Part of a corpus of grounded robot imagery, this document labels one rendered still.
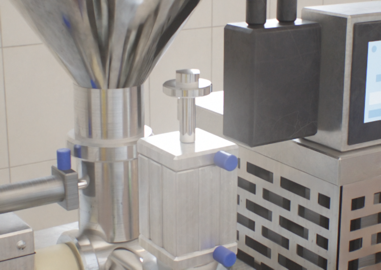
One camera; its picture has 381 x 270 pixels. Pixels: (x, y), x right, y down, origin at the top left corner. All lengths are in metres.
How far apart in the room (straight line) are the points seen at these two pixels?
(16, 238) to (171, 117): 1.74
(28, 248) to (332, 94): 0.27
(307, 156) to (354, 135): 0.04
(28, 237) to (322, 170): 0.24
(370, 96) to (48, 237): 0.37
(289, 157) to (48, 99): 1.45
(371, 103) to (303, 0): 1.84
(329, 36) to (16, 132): 1.50
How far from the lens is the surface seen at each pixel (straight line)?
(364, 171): 0.68
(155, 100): 2.25
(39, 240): 0.86
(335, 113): 0.67
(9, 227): 0.58
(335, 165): 0.66
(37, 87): 2.09
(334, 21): 0.66
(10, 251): 0.58
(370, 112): 0.68
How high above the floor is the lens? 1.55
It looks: 15 degrees down
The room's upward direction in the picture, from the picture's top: straight up
